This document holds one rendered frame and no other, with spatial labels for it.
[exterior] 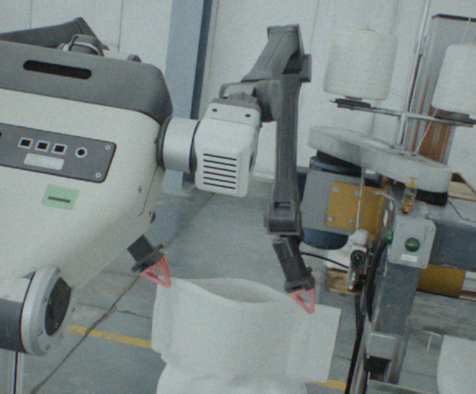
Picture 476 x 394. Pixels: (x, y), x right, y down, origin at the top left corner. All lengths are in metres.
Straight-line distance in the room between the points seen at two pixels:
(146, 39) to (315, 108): 1.91
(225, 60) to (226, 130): 5.55
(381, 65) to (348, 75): 0.08
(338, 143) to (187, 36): 4.62
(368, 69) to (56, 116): 0.78
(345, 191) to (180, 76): 4.62
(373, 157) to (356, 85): 0.18
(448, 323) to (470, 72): 0.59
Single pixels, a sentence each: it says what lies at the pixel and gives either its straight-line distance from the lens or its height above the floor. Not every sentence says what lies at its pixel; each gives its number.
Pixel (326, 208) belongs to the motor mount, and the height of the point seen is 1.22.
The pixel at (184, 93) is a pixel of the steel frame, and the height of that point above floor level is 1.02.
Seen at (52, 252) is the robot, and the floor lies 1.29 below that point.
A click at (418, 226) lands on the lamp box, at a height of 1.32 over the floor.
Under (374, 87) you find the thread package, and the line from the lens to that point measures 1.53.
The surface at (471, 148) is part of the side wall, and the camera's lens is 6.62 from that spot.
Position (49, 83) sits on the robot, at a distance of 1.08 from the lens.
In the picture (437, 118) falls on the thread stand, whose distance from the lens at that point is 1.61.
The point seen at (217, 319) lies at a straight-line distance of 1.51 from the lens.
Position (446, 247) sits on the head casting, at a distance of 1.33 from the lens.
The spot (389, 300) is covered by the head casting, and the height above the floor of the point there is 1.14.
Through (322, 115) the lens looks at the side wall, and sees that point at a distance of 6.45.
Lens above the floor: 1.63
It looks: 15 degrees down
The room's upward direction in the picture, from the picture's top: 8 degrees clockwise
